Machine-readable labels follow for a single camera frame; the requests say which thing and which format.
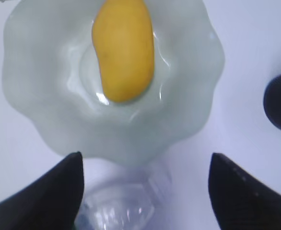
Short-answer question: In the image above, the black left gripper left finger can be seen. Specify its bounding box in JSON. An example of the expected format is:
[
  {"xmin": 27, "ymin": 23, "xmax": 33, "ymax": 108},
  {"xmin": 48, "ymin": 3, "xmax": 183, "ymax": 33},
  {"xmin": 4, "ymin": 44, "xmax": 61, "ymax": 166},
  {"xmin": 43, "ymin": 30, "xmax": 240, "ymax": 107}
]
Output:
[{"xmin": 0, "ymin": 152, "xmax": 84, "ymax": 230}]

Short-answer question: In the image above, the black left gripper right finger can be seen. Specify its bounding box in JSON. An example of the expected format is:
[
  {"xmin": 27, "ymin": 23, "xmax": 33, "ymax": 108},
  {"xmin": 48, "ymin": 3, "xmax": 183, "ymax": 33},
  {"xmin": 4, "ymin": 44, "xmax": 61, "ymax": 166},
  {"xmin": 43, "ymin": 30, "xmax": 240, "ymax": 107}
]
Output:
[{"xmin": 208, "ymin": 153, "xmax": 281, "ymax": 230}]

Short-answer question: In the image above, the clear water bottle green label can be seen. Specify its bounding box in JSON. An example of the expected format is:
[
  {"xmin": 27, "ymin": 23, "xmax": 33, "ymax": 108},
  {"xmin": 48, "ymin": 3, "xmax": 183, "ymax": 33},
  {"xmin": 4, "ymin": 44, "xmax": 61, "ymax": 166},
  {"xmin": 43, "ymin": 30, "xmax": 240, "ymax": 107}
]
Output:
[{"xmin": 74, "ymin": 161, "xmax": 173, "ymax": 230}]

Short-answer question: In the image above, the yellow mango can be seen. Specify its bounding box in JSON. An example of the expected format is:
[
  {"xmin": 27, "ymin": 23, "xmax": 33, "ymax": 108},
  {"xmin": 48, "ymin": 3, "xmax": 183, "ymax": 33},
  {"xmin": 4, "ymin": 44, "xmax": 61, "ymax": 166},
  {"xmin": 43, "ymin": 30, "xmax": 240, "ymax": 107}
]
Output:
[{"xmin": 92, "ymin": 0, "xmax": 155, "ymax": 103}]

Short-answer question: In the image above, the pale green wavy glass plate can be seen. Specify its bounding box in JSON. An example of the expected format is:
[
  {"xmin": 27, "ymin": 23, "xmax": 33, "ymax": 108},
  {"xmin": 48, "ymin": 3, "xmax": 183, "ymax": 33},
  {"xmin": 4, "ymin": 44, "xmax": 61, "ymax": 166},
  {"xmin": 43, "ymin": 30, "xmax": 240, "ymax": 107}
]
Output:
[{"xmin": 2, "ymin": 0, "xmax": 225, "ymax": 166}]

